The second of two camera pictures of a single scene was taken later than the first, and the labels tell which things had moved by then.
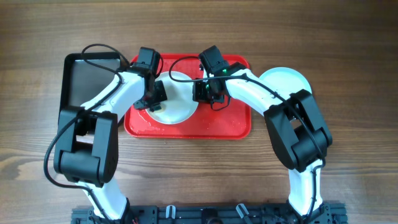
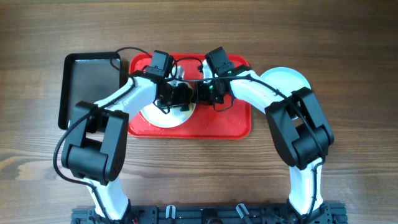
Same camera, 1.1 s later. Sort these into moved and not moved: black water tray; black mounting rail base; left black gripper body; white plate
Moved: left black gripper body; white plate
Not moved: black water tray; black mounting rail base
